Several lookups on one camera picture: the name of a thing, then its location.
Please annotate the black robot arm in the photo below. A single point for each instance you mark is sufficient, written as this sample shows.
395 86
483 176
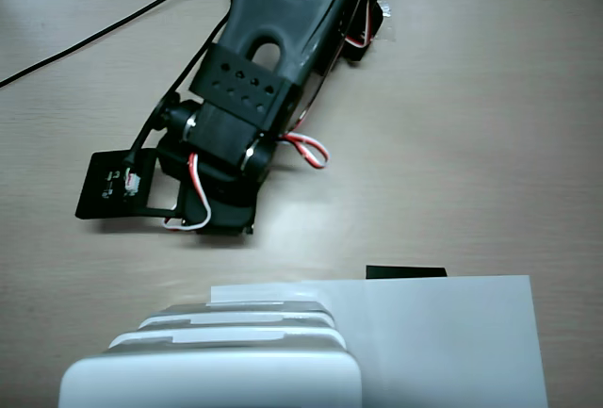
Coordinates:
282 17

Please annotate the flat black object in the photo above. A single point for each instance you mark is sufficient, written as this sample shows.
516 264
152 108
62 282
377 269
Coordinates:
405 272

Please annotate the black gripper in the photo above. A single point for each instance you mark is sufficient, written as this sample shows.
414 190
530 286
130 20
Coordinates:
225 220

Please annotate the white paper sheet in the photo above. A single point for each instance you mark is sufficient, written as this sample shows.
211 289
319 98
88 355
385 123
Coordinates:
438 342

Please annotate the white closed drawer front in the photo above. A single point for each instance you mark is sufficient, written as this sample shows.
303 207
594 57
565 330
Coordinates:
226 336

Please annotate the shiny tape piece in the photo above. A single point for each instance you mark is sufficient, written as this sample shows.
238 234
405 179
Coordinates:
385 8

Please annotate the white drawer cabinet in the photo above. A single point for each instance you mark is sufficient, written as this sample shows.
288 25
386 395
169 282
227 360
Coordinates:
207 380

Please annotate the clear grey plastic drawer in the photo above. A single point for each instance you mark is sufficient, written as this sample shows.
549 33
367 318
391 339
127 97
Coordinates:
264 306

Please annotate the black wrist camera mount plate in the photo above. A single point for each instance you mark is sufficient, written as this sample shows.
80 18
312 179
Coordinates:
101 182

